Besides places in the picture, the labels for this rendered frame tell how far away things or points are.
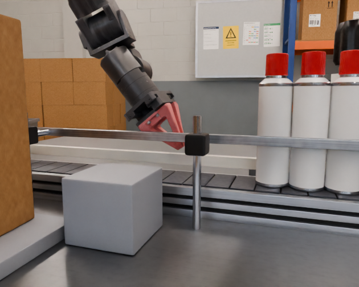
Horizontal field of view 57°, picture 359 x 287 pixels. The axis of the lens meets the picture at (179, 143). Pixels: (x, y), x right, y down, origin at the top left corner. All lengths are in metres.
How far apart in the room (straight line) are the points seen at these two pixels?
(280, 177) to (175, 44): 4.51
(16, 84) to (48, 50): 5.25
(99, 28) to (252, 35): 4.22
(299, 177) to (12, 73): 0.42
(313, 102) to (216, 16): 4.36
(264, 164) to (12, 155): 0.36
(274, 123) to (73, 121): 3.40
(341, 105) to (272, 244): 0.22
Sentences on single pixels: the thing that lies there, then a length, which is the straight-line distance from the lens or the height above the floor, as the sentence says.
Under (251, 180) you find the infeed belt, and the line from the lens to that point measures 0.57.
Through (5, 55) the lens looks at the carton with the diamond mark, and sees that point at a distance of 0.47.
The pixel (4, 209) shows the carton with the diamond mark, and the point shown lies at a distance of 0.47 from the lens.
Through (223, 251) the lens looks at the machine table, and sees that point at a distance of 0.44.
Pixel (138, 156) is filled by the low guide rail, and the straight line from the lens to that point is 0.64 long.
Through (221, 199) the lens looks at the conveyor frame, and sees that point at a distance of 0.52.
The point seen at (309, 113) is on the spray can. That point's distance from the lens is 0.51.
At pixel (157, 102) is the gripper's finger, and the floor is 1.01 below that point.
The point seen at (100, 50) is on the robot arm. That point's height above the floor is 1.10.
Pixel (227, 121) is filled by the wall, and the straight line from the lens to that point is 4.85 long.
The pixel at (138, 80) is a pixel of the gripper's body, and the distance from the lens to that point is 0.57.
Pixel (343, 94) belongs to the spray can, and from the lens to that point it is 0.52.
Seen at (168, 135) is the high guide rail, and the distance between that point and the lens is 0.53.
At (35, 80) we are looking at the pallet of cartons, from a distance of 3.98.
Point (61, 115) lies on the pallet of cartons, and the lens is 3.87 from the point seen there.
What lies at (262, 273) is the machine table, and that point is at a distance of 0.40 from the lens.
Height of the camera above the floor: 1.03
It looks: 9 degrees down
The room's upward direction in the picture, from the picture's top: straight up
